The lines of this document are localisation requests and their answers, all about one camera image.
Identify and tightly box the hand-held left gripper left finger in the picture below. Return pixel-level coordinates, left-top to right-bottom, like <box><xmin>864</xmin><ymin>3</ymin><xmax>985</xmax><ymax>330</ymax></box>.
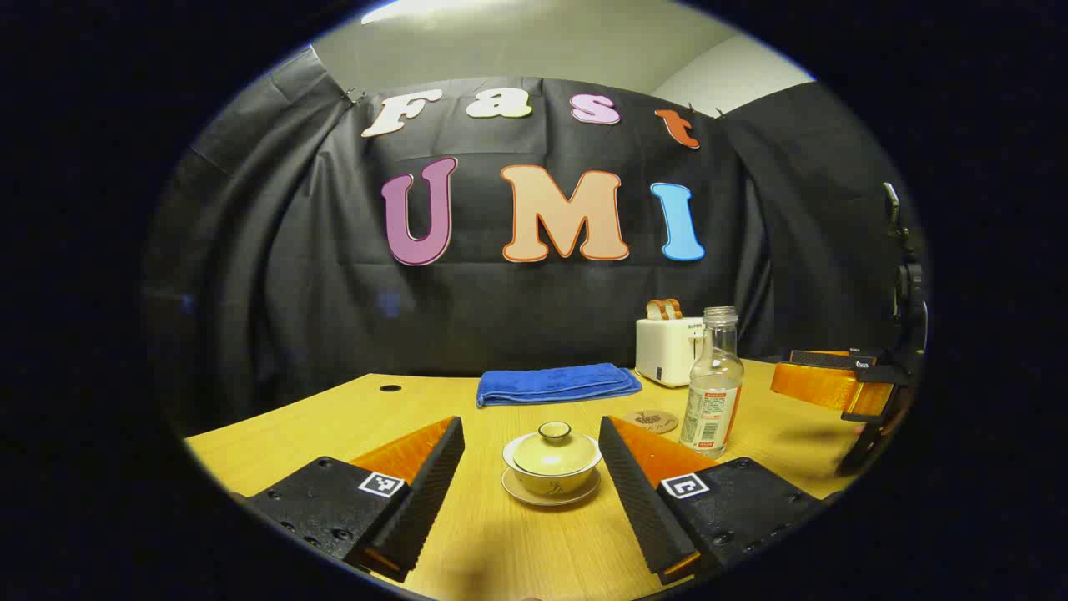
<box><xmin>242</xmin><ymin>416</ymin><xmax>466</xmax><ymax>583</ymax></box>

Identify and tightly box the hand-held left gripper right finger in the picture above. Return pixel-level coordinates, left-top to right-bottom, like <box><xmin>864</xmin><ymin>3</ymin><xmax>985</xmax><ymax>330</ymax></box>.
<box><xmin>598</xmin><ymin>416</ymin><xmax>827</xmax><ymax>585</ymax></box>

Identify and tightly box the round brown coaster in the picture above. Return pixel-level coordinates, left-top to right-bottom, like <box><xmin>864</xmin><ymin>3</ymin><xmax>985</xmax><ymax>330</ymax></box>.
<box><xmin>622</xmin><ymin>409</ymin><xmax>680</xmax><ymax>435</ymax></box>

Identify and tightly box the yellow ceramic teacup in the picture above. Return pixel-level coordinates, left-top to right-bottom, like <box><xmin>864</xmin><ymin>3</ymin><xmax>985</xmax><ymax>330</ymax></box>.
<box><xmin>503</xmin><ymin>434</ymin><xmax>603</xmax><ymax>497</ymax></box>

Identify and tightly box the yellow teacup lid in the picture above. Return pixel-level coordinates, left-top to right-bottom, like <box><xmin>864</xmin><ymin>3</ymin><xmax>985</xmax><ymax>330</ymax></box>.
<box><xmin>511</xmin><ymin>421</ymin><xmax>602</xmax><ymax>477</ymax></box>

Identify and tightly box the clear glass water bottle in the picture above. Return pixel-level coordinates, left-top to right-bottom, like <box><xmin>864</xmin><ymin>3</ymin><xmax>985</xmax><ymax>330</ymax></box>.
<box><xmin>679</xmin><ymin>306</ymin><xmax>745</xmax><ymax>460</ymax></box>

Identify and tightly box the folded blue towel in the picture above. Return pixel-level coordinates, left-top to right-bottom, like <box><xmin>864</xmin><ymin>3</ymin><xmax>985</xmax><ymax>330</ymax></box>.
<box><xmin>476</xmin><ymin>362</ymin><xmax>643</xmax><ymax>408</ymax></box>

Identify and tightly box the white toaster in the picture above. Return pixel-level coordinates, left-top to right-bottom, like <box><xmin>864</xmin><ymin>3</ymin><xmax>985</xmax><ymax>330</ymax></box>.
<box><xmin>635</xmin><ymin>316</ymin><xmax>706</xmax><ymax>389</ymax></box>

